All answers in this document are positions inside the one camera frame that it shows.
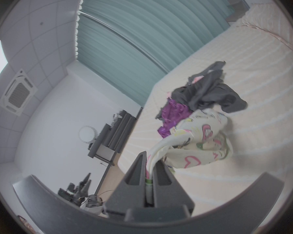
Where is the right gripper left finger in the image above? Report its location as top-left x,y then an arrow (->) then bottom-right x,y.
105,151 -> 147,215

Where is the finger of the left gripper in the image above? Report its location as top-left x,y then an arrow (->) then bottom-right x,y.
78,173 -> 92,196

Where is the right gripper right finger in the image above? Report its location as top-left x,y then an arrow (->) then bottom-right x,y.
152,160 -> 195,215

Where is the white printed pyjama top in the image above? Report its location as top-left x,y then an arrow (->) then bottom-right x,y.
145,107 -> 234,205

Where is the pile of clothes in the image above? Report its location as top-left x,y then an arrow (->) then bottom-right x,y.
155,61 -> 247,121

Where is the bed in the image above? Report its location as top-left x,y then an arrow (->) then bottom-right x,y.
117,0 -> 293,220

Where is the round white mirror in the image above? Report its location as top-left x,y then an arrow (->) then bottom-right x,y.
79,126 -> 97,143

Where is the dark grey side table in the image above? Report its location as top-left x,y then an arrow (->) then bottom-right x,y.
88,123 -> 119,167

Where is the black chest of drawers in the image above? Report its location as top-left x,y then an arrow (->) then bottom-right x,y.
107,109 -> 138,153

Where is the purple satin garment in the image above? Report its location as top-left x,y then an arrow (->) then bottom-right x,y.
157,98 -> 193,139

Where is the white ceiling air conditioner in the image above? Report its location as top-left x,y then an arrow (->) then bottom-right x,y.
0,68 -> 38,116

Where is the blue-green curtain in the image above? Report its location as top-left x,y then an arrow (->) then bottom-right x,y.
74,12 -> 170,107
77,0 -> 249,71

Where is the grey bedside table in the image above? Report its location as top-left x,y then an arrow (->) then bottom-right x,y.
225,0 -> 246,22

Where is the cream pillow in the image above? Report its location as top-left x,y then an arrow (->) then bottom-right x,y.
242,3 -> 293,51

